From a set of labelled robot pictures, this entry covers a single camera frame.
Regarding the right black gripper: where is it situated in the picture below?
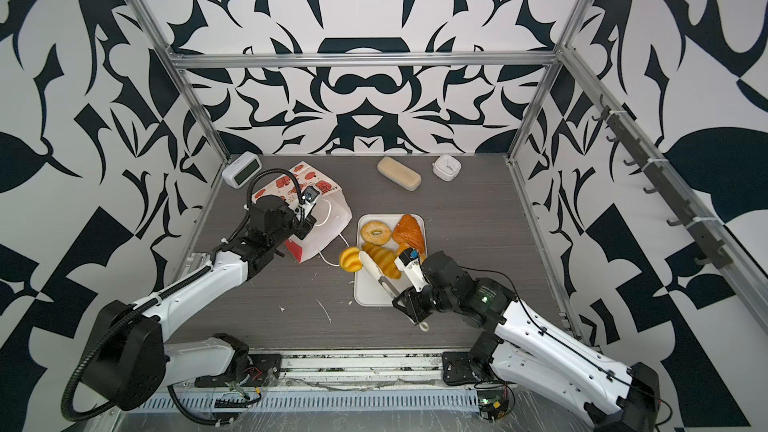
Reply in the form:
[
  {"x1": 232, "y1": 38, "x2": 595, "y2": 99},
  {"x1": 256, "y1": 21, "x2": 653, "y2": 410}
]
[{"x1": 389, "y1": 281, "x2": 461, "y2": 322}]

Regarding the small yellow fake croissant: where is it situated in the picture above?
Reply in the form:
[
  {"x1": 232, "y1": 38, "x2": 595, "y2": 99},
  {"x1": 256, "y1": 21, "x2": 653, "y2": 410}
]
[{"x1": 339, "y1": 247, "x2": 363, "y2": 273}]

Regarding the white red paper bag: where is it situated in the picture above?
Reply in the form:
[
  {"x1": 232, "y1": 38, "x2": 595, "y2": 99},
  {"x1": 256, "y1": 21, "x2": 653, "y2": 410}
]
[{"x1": 248, "y1": 161, "x2": 352, "y2": 263}]

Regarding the brown fake croissant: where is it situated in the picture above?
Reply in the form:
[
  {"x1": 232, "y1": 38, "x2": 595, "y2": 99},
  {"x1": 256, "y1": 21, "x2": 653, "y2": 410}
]
[{"x1": 392, "y1": 214, "x2": 426, "y2": 254}]

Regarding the fake bagel donut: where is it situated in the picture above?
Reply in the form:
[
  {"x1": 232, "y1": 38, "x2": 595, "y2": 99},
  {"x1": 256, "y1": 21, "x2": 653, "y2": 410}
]
[{"x1": 360, "y1": 220, "x2": 392, "y2": 246}]

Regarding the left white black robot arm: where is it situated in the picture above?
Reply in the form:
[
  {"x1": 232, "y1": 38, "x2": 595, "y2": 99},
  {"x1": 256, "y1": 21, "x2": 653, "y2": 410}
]
[{"x1": 61, "y1": 187, "x2": 320, "y2": 422}]

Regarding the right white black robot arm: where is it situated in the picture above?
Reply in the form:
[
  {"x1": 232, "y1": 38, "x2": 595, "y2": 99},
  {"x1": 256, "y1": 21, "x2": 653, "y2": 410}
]
[{"x1": 358, "y1": 248, "x2": 663, "y2": 431}]

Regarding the white rectangular tray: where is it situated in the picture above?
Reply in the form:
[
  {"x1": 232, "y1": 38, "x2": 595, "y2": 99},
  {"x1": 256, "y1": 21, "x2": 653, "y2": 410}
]
[{"x1": 353, "y1": 213, "x2": 433, "y2": 308}]

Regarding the white digital alarm clock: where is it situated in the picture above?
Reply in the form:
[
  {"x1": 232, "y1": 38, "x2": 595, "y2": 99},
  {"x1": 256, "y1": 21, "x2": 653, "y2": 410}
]
[{"x1": 222, "y1": 152, "x2": 262, "y2": 189}]

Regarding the beige oblong sponge block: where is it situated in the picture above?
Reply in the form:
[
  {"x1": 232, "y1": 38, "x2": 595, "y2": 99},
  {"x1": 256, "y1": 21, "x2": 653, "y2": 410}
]
[{"x1": 376, "y1": 157, "x2": 422, "y2": 191}]

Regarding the small white lidded container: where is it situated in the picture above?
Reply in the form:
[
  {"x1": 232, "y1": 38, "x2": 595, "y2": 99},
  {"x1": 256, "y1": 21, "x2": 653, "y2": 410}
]
[{"x1": 432, "y1": 155, "x2": 462, "y2": 182}]

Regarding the small electronics board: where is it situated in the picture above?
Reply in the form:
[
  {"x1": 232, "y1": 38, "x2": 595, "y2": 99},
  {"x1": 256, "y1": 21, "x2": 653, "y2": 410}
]
[{"x1": 477, "y1": 387, "x2": 516, "y2": 422}]

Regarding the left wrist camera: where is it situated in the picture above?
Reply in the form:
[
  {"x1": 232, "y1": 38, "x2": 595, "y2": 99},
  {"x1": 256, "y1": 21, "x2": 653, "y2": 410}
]
[{"x1": 302, "y1": 186, "x2": 322, "y2": 205}]

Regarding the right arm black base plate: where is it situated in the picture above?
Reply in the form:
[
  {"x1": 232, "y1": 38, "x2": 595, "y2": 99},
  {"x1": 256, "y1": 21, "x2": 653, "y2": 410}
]
[{"x1": 441, "y1": 351, "x2": 497, "y2": 386}]

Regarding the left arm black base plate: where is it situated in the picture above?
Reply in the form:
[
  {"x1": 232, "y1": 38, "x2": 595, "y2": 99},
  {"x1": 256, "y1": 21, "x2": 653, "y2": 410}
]
[{"x1": 194, "y1": 353, "x2": 283, "y2": 388}]

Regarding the black corrugated cable conduit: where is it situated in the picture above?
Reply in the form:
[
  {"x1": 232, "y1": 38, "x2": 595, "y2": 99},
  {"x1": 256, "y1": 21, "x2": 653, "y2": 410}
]
[{"x1": 61, "y1": 167, "x2": 304, "y2": 427}]

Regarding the white slotted cable duct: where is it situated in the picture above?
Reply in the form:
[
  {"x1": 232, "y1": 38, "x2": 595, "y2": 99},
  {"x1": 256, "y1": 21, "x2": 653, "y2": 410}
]
[{"x1": 119, "y1": 388, "x2": 481, "y2": 414}]

